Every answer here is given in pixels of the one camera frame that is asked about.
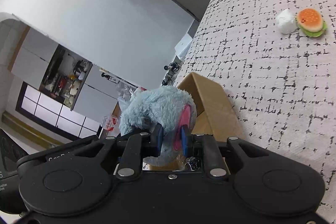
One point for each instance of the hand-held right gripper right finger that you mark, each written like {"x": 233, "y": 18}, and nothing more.
{"x": 185, "y": 142}

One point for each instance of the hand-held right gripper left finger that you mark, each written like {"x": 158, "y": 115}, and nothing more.
{"x": 159, "y": 142}

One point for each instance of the dark cloth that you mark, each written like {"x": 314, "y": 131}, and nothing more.
{"x": 193, "y": 163}

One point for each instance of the blue plush toy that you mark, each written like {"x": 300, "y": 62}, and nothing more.
{"x": 162, "y": 106}

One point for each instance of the brown cardboard box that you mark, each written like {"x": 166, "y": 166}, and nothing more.
{"x": 210, "y": 98}

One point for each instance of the small white soft block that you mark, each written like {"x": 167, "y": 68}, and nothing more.
{"x": 286, "y": 21}

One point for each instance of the white red-print plastic bag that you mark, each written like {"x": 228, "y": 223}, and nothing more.
{"x": 109, "y": 123}

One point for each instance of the grey translucent plastic bag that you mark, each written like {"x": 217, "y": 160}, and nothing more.
{"x": 131, "y": 94}

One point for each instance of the frosted pane sliding door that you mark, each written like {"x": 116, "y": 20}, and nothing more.
{"x": 52, "y": 113}

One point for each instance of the dark glass bottle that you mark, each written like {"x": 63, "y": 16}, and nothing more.
{"x": 110, "y": 77}

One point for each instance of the white kitchen cabinet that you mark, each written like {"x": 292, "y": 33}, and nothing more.
{"x": 94, "y": 92}

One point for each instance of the white foam box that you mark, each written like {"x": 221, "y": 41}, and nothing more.
{"x": 183, "y": 47}

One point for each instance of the kitchen counter shelf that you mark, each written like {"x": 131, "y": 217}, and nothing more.
{"x": 65, "y": 79}

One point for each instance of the burger squishy toy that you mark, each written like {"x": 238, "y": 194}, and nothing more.
{"x": 311, "y": 22}

